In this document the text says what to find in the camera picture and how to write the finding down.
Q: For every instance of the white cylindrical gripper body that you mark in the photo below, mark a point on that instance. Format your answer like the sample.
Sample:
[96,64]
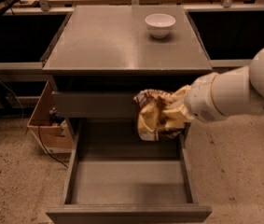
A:
[199,97]

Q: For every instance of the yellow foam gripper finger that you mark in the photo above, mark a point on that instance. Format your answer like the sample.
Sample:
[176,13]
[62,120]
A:
[176,117]
[179,96]

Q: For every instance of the brown chip bag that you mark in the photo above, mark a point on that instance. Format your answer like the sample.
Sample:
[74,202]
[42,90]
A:
[151,123]

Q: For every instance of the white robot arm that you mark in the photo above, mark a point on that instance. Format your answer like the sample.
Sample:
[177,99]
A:
[215,97]

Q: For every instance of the open grey middle drawer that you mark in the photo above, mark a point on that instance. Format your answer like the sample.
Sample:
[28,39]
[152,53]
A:
[116,178]

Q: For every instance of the grey drawer cabinet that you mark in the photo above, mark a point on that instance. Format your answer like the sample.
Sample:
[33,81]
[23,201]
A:
[124,82]

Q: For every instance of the grey top drawer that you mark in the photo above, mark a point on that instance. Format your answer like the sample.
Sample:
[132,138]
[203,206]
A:
[80,104]

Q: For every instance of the white ceramic bowl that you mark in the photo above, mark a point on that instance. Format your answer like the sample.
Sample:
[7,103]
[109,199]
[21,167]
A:
[160,25]

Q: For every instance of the cardboard box on floor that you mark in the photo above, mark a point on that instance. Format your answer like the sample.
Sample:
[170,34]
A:
[52,136]

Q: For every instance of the grey metal rail frame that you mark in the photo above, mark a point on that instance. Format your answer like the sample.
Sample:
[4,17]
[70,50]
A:
[13,70]

